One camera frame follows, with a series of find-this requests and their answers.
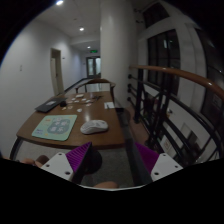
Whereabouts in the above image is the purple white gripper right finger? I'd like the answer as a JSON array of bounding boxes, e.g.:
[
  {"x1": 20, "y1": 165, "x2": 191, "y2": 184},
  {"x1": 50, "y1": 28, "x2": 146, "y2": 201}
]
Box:
[{"x1": 135, "y1": 143, "x2": 182, "y2": 183}]

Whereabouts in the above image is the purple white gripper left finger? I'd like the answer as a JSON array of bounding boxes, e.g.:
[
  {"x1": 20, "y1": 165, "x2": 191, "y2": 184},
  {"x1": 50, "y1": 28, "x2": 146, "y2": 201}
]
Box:
[{"x1": 41, "y1": 142, "x2": 92, "y2": 184}]

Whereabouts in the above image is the green patterned mouse pad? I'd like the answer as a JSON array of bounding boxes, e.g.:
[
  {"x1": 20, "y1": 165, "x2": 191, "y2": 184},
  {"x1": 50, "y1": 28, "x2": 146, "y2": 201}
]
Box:
[{"x1": 32, "y1": 115, "x2": 77, "y2": 141}]

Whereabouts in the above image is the white computer mouse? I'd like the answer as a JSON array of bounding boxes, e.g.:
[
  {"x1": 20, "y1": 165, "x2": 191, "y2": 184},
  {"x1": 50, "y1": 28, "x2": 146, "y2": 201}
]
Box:
[{"x1": 80, "y1": 120, "x2": 109, "y2": 135}]

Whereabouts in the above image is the wooden table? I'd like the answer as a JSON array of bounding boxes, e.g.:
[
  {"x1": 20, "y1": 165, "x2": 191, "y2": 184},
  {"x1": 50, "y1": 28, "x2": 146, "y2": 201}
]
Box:
[{"x1": 10, "y1": 91, "x2": 125, "y2": 159}]

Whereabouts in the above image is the wooden handrail with black railing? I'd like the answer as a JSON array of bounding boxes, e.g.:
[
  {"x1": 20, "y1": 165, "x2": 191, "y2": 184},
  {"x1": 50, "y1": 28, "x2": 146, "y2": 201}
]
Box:
[{"x1": 127, "y1": 65, "x2": 224, "y2": 165}]

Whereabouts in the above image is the small black object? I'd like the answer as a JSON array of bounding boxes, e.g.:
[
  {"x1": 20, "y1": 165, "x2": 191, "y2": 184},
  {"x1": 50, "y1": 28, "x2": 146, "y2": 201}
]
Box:
[{"x1": 60, "y1": 101, "x2": 67, "y2": 107}]

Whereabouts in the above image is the black laptop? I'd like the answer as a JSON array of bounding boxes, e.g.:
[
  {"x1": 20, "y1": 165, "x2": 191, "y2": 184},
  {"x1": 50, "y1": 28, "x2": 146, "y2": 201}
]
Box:
[{"x1": 35, "y1": 98, "x2": 65, "y2": 113}]

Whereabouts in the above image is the white paper card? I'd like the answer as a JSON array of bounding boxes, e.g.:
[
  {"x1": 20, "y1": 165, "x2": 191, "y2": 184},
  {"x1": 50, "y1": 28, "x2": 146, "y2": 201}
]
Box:
[{"x1": 104, "y1": 102, "x2": 115, "y2": 109}]

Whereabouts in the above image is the wooden chair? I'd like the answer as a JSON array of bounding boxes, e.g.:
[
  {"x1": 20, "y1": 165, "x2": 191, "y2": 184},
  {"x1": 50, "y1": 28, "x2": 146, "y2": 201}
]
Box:
[{"x1": 74, "y1": 78, "x2": 117, "y2": 101}]

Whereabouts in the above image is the glass double door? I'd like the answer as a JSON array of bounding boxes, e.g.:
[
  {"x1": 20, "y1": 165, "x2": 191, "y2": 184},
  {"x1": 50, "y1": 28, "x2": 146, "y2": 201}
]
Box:
[{"x1": 86, "y1": 57, "x2": 101, "y2": 78}]

